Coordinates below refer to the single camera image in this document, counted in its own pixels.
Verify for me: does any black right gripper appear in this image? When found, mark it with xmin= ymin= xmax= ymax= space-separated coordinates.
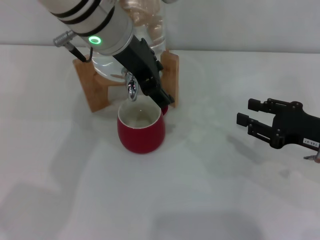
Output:
xmin=236 ymin=98 xmax=320 ymax=151

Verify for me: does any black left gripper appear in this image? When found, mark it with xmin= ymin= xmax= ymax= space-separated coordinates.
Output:
xmin=112 ymin=34 xmax=175 ymax=109

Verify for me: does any chrome faucet with lever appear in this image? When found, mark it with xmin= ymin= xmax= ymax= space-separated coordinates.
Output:
xmin=121 ymin=68 xmax=140 ymax=102

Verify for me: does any red cup white inside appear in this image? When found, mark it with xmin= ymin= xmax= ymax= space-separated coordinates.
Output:
xmin=117 ymin=101 xmax=169 ymax=154

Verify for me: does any wooden dispenser stand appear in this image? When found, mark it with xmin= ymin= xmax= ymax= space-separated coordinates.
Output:
xmin=72 ymin=49 xmax=180 ymax=113

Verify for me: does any glass water dispenser jar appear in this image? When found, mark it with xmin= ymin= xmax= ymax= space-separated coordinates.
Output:
xmin=90 ymin=0 xmax=168 ymax=83

